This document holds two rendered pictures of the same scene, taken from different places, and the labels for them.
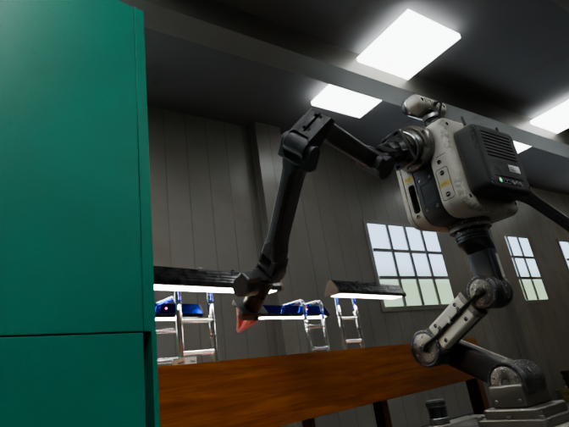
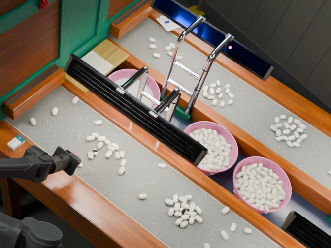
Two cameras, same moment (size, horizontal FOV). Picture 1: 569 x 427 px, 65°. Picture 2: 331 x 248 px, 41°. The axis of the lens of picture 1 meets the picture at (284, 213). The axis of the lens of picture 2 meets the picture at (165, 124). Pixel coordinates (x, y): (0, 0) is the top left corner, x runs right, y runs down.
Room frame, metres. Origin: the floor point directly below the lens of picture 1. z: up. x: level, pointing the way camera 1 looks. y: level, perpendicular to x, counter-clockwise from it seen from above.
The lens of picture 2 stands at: (1.34, -0.68, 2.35)
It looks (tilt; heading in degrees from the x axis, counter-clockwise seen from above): 53 degrees down; 66
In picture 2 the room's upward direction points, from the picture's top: 21 degrees clockwise
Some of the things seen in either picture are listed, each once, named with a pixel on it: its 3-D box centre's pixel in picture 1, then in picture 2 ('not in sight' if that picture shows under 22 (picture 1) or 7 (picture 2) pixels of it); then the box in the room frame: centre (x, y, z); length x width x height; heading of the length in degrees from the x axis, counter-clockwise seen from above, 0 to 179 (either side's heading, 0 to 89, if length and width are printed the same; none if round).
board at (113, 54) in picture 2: not in sight; (96, 64); (1.54, 0.75, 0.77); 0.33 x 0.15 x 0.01; 47
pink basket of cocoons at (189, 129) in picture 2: not in sight; (206, 150); (2.02, 0.31, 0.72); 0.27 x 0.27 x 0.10
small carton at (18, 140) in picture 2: (184, 362); (16, 142); (1.20, 0.31, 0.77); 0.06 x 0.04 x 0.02; 47
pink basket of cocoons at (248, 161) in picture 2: not in sight; (258, 187); (2.23, 0.12, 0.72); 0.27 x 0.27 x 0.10
